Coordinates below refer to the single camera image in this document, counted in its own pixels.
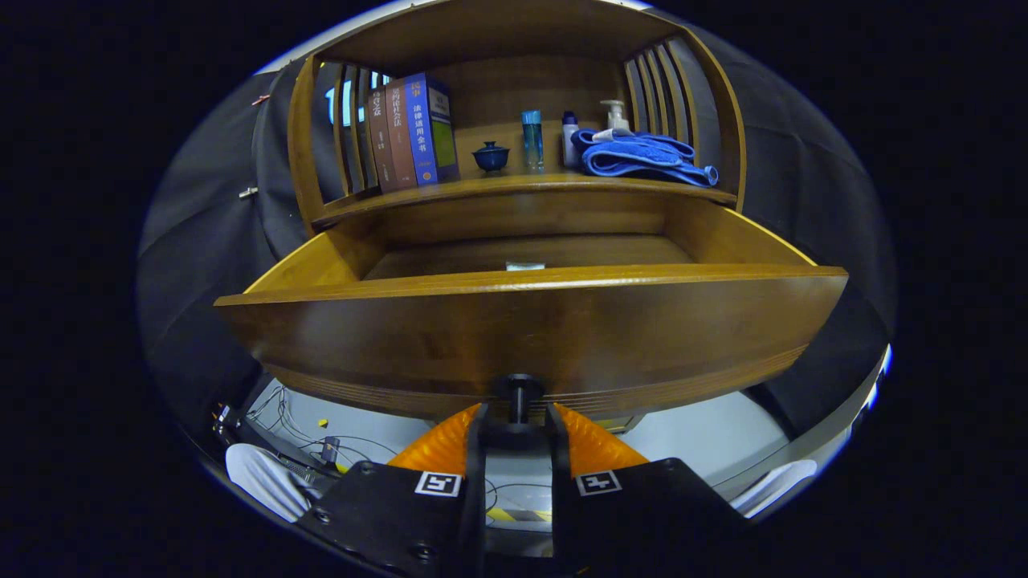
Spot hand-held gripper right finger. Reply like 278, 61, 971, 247
548, 403, 752, 578

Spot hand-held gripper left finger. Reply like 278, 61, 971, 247
297, 403, 488, 578

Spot wooden drawer with black knob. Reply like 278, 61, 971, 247
214, 193, 850, 426

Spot wooden countertop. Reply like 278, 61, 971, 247
313, 171, 738, 230

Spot wooden cabinet with shelf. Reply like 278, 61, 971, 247
287, 0, 748, 242

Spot blue lidded teacup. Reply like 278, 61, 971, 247
471, 141, 511, 173

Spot folded blue towel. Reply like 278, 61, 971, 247
572, 128, 720, 188

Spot clear blue bottle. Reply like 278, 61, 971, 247
521, 110, 545, 173

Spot reddish brown book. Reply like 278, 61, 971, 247
384, 79, 421, 190

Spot thick blue book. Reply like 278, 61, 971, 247
402, 72, 461, 187

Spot black floor cables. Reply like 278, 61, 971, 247
245, 384, 402, 482

